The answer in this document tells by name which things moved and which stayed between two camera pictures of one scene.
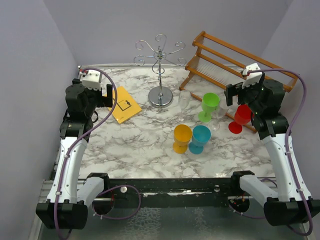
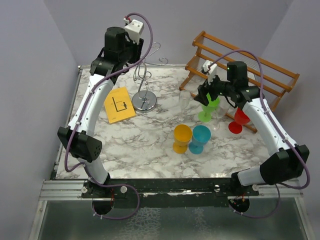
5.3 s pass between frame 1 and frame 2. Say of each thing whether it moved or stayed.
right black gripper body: moved
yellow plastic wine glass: stayed
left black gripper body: moved
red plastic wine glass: stayed
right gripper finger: moved
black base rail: stayed
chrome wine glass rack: moved
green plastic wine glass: stayed
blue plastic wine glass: stayed
